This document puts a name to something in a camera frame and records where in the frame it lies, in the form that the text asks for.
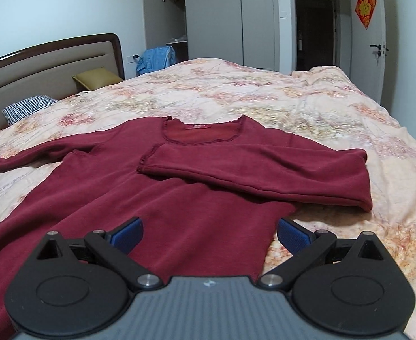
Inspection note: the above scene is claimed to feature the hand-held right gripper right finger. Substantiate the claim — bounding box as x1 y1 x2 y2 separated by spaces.
258 218 384 290

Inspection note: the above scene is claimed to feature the white room door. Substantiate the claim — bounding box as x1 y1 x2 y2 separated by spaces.
349 0 390 105

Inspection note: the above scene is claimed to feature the padded bed headboard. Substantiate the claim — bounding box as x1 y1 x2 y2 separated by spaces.
0 33 125 137

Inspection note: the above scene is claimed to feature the houndstooth checked pillow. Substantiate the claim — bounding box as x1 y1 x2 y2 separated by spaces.
1 95 58 127

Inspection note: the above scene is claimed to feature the grey wardrobe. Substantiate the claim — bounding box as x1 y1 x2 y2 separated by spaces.
143 0 293 73

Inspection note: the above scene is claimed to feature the olive green pillow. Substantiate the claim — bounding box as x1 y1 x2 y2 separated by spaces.
72 68 123 91

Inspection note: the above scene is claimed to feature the blue denim garment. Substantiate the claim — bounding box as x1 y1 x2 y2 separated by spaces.
136 46 176 76

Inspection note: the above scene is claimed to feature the red diamond door decoration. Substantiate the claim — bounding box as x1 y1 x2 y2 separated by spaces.
355 0 377 29

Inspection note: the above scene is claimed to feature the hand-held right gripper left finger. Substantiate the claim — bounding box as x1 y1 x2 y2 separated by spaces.
34 217 162 293

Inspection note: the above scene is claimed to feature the dark red sweater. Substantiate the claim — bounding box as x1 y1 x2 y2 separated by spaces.
0 115 373 326

